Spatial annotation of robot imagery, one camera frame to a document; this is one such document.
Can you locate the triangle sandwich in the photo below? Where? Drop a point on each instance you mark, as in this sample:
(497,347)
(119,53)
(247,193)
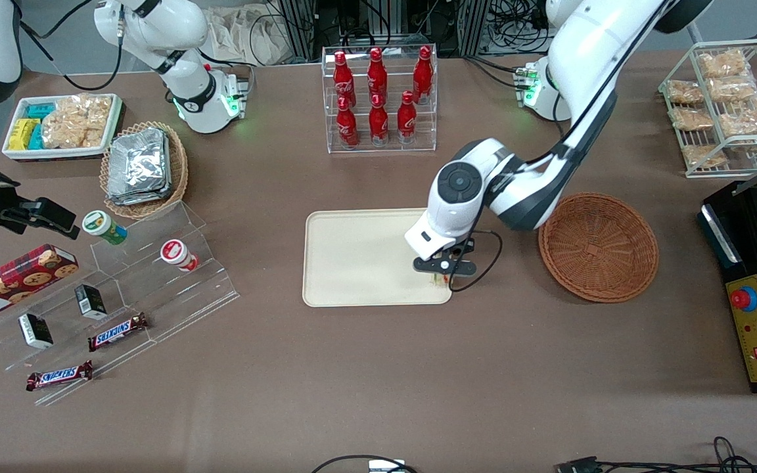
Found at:
(439,280)

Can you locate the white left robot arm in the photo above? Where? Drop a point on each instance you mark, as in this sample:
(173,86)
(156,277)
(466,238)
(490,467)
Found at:
(589,52)

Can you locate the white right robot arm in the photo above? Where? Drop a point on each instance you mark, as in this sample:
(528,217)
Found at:
(175,39)

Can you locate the white rectangular snack tray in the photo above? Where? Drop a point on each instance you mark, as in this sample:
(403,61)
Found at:
(14,152)

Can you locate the beige plastic tray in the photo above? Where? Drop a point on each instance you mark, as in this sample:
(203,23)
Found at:
(359,263)

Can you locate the round brown wicker basket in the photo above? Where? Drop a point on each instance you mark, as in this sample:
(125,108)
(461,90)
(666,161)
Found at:
(598,249)

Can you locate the oval tan wicker basket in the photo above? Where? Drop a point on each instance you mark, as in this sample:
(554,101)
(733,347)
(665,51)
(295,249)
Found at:
(178,171)

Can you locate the yellow snack packet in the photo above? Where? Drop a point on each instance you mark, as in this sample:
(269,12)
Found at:
(20,133)

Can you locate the teal snack packet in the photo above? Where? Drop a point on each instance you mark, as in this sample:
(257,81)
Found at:
(36,138)
(40,110)

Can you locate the red tartan cookie box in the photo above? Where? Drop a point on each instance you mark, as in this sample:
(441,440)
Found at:
(17,282)

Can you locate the clear bag of rice crackers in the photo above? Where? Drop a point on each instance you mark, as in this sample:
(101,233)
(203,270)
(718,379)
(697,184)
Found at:
(76,121)

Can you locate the green lidded snack cup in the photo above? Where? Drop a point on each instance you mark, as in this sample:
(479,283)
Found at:
(104,226)

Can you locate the clear acrylic bottle rack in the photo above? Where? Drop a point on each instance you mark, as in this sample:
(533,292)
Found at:
(382,148)

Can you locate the small black box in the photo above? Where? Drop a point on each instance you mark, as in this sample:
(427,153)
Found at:
(91,302)
(35,330)

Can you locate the red cola bottle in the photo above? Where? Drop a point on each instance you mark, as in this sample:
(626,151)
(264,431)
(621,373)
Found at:
(343,79)
(347,128)
(422,75)
(406,121)
(377,75)
(378,125)

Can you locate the silver foil packet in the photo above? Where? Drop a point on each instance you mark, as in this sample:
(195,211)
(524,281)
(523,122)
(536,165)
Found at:
(138,199)
(137,161)

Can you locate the brown Snickers bar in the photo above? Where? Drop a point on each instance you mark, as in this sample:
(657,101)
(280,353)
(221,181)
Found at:
(60,376)
(117,332)

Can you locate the clear acrylic stepped display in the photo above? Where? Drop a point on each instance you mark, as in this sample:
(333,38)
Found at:
(155,289)

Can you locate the small white device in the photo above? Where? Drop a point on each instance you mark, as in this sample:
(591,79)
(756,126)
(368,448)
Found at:
(386,466)

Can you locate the red lidded snack cup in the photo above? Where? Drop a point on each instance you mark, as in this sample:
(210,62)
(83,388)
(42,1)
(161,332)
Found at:
(178,255)

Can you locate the bagged fried snack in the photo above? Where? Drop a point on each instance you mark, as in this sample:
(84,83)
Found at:
(684,92)
(746,121)
(690,118)
(704,156)
(723,64)
(732,89)

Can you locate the red emergency stop button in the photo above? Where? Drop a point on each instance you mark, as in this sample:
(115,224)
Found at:
(743,299)

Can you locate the beige cloth bag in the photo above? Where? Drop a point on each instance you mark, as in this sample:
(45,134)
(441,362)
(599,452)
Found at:
(247,36)

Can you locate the black yellow control box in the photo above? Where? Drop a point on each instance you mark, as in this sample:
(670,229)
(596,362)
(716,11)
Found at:
(756,341)

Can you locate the grey metal pole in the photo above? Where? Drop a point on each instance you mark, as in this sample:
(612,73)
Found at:
(695,31)

